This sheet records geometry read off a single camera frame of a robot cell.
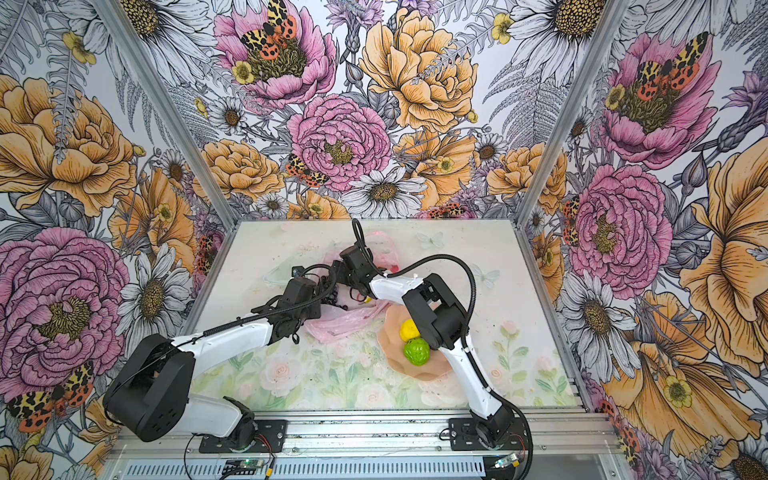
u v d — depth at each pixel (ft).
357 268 2.70
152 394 1.40
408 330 2.83
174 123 3.00
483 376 2.04
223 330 1.78
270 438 2.43
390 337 2.88
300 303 2.22
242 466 2.33
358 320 2.89
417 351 2.67
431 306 1.96
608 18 2.38
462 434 2.44
